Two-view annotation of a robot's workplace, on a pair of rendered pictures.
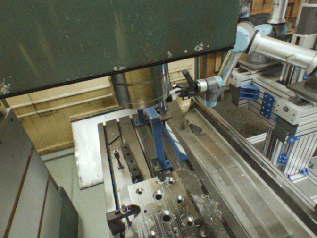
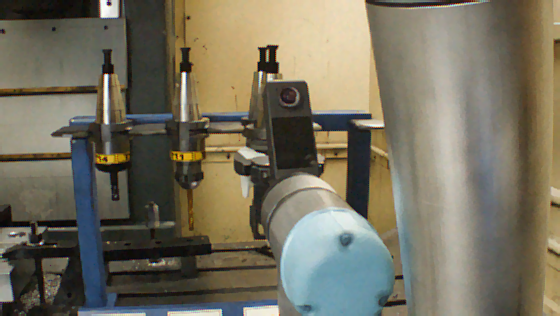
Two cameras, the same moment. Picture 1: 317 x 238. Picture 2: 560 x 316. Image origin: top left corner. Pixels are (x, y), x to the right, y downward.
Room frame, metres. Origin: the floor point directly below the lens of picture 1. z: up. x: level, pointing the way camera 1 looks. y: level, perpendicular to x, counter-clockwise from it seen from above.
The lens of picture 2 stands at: (1.11, -0.71, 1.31)
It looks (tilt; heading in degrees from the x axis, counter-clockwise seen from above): 11 degrees down; 94
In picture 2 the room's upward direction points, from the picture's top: straight up
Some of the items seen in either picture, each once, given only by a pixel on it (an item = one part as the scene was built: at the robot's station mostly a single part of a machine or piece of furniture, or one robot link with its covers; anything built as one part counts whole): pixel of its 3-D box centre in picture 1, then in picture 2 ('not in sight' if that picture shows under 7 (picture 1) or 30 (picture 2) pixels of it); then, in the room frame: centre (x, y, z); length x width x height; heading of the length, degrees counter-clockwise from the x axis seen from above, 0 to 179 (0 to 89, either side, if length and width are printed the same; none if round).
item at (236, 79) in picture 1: (254, 72); not in sight; (1.40, -0.76, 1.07); 0.40 x 0.13 x 0.09; 103
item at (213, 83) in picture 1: (212, 83); (326, 258); (1.13, -0.35, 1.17); 0.11 x 0.08 x 0.09; 103
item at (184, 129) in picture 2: not in sight; (187, 128); (0.93, 0.00, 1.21); 0.06 x 0.06 x 0.03
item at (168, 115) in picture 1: (166, 115); (73, 132); (0.77, -0.04, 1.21); 0.07 x 0.05 x 0.01; 103
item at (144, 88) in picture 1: (138, 75); not in sight; (0.52, 0.04, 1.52); 0.16 x 0.16 x 0.12
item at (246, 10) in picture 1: (243, 10); not in sight; (1.69, -0.74, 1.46); 0.11 x 0.08 x 0.11; 117
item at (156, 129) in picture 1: (158, 146); (89, 228); (0.76, 0.02, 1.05); 0.10 x 0.05 x 0.30; 103
